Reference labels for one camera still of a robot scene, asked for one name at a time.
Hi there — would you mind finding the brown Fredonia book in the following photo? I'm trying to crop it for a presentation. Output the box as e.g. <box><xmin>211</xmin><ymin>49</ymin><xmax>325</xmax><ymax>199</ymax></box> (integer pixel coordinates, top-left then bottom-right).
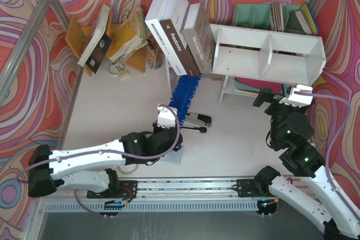
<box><xmin>160</xmin><ymin>0</ymin><xmax>200</xmax><ymax>76</ymax></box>

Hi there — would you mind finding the white wooden bookshelf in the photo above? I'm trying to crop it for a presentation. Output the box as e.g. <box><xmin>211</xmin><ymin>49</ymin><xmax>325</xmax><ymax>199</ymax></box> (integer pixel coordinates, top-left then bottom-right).
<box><xmin>211</xmin><ymin>24</ymin><xmax>326</xmax><ymax>96</ymax></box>

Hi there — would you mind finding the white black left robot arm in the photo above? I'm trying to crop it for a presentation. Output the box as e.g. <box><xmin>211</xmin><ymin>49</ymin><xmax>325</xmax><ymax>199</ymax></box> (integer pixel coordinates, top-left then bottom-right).
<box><xmin>28</xmin><ymin>126</ymin><xmax>183</xmax><ymax>198</ymax></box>

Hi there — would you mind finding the clear pencil cup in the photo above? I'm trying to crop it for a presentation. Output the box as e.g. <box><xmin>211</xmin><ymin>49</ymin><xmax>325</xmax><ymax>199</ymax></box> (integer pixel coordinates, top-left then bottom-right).
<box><xmin>145</xmin><ymin>38</ymin><xmax>163</xmax><ymax>70</ymax></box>

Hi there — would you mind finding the green desk organizer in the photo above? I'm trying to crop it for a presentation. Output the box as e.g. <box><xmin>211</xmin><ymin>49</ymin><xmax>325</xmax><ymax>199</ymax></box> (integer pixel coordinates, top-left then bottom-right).
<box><xmin>231</xmin><ymin>3</ymin><xmax>307</xmax><ymax>35</ymax></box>

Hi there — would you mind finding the black white paperback book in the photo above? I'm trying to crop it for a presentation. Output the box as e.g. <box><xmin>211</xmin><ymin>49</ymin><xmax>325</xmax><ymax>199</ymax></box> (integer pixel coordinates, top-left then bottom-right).
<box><xmin>78</xmin><ymin>4</ymin><xmax>112</xmax><ymax>74</ymax></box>

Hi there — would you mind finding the blue microfiber duster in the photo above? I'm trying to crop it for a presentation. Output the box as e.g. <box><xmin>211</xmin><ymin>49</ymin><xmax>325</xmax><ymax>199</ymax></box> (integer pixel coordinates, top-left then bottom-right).
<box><xmin>169</xmin><ymin>75</ymin><xmax>202</xmax><ymax>125</ymax></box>

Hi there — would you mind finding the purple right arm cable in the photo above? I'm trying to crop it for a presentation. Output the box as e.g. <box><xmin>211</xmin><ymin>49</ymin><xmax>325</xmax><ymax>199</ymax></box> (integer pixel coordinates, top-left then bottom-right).
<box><xmin>295</xmin><ymin>90</ymin><xmax>360</xmax><ymax>221</ymax></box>

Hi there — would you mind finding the wooden coasters stack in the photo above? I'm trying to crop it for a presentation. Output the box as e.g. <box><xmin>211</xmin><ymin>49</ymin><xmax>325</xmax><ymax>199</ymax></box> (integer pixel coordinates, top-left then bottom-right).
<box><xmin>271</xmin><ymin>2</ymin><xmax>285</xmax><ymax>32</ymax></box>

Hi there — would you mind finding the white black stapler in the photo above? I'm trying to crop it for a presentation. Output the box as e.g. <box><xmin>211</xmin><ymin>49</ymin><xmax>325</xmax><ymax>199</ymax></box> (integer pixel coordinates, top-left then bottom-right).
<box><xmin>185</xmin><ymin>112</ymin><xmax>212</xmax><ymax>128</ymax></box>

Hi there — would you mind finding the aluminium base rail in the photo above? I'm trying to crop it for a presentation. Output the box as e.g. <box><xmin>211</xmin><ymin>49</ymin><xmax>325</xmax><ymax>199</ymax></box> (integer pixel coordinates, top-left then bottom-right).
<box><xmin>33</xmin><ymin>176</ymin><xmax>343</xmax><ymax>212</ymax></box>

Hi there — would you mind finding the magenta paper sheet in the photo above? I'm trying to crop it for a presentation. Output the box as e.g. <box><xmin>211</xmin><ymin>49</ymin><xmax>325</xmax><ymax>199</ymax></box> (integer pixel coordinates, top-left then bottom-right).
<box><xmin>234</xmin><ymin>77</ymin><xmax>282</xmax><ymax>94</ymax></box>

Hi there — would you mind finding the blue yellow book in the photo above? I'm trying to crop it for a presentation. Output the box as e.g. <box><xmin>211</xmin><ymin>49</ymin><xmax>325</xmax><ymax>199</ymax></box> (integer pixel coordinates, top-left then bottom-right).
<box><xmin>294</xmin><ymin>2</ymin><xmax>319</xmax><ymax>35</ymax></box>

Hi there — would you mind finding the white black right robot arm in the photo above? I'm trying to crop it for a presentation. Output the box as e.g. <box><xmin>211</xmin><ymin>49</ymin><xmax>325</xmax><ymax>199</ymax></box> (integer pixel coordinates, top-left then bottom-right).
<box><xmin>253</xmin><ymin>85</ymin><xmax>359</xmax><ymax>239</ymax></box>

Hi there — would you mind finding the white Mademoiselle book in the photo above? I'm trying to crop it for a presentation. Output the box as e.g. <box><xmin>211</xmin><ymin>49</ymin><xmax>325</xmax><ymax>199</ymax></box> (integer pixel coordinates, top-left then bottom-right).
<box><xmin>145</xmin><ymin>0</ymin><xmax>187</xmax><ymax>75</ymax></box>

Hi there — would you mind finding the beige Lonely Ones book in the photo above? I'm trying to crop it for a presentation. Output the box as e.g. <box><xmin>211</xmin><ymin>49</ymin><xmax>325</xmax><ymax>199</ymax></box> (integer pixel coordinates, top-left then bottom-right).
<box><xmin>182</xmin><ymin>3</ymin><xmax>216</xmax><ymax>74</ymax></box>

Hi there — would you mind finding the yellow wooden book holder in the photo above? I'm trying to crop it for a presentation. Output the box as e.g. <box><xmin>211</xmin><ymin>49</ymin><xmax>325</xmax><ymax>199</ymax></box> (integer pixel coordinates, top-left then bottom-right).
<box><xmin>65</xmin><ymin>5</ymin><xmax>148</xmax><ymax>75</ymax></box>

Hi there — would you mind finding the yellow worn book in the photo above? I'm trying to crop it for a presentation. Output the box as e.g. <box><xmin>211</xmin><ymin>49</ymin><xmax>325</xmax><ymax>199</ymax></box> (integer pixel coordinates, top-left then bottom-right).
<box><xmin>108</xmin><ymin>6</ymin><xmax>146</xmax><ymax>62</ymax></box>

